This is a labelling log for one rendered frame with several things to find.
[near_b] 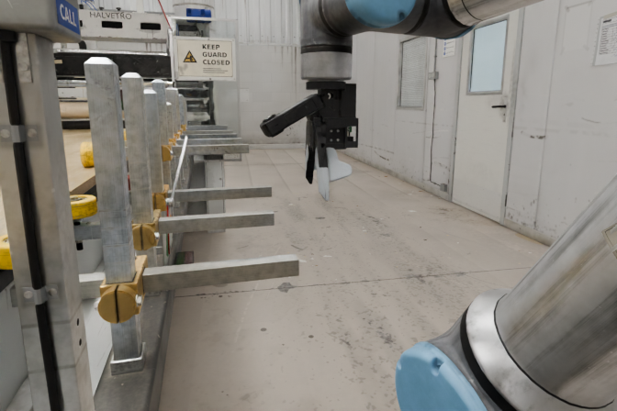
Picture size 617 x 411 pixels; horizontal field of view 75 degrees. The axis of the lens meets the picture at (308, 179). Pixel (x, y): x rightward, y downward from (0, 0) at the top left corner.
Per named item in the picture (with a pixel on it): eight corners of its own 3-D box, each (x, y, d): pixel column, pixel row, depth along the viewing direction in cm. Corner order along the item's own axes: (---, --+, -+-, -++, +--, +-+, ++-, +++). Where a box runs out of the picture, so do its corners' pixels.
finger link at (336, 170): (358, 193, 65) (350, 143, 69) (322, 194, 64) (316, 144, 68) (353, 200, 68) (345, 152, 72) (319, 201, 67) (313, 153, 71)
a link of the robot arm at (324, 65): (305, 50, 65) (296, 57, 74) (305, 82, 66) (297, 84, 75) (358, 52, 66) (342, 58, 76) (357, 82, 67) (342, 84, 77)
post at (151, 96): (169, 264, 113) (157, 90, 104) (168, 269, 110) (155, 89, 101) (156, 265, 112) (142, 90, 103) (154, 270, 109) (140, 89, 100)
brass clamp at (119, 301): (152, 281, 70) (151, 253, 69) (141, 321, 57) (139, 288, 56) (114, 285, 69) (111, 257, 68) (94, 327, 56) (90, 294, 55)
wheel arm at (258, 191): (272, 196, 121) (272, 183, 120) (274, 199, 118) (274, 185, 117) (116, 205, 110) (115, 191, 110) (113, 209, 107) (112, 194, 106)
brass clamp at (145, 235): (164, 229, 94) (163, 208, 93) (159, 249, 81) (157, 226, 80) (136, 231, 92) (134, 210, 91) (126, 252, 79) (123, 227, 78)
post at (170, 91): (181, 194, 184) (174, 87, 175) (181, 196, 180) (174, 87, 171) (173, 194, 183) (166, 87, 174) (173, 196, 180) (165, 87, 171)
